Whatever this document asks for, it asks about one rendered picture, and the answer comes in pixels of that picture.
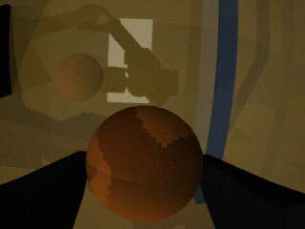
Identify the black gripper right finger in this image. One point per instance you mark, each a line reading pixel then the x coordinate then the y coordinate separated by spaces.
pixel 238 199

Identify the brown ball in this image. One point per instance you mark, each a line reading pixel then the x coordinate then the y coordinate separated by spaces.
pixel 144 164

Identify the see-through orange ball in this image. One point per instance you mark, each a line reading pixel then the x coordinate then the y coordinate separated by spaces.
pixel 79 77

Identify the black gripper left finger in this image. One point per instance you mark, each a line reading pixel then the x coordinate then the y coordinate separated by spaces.
pixel 48 198

